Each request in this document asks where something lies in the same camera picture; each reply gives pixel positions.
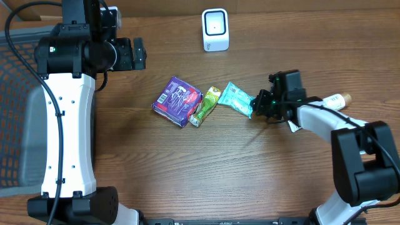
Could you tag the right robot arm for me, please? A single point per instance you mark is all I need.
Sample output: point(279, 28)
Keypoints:
point(365, 160)

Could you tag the teal snack packet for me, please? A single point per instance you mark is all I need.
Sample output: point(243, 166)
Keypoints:
point(237, 99)

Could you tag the purple pad package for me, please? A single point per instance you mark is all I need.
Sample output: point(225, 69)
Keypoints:
point(178, 101)

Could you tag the grey plastic basket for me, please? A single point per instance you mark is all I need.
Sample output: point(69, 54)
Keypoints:
point(23, 127)

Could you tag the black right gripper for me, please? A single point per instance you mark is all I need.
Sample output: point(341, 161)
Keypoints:
point(260, 109)

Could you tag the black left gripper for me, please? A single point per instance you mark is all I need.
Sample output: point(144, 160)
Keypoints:
point(138, 53)

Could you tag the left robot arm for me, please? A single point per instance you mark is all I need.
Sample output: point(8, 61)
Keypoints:
point(68, 61)

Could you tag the white tube gold cap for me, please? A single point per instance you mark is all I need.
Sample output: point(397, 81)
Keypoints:
point(337, 101)

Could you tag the green yellow snack packet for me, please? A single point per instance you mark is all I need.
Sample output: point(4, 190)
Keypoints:
point(208, 104)

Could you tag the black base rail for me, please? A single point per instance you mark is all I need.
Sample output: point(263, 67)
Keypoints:
point(280, 221)

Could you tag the white barcode scanner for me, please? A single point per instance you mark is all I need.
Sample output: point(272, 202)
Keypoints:
point(215, 30)

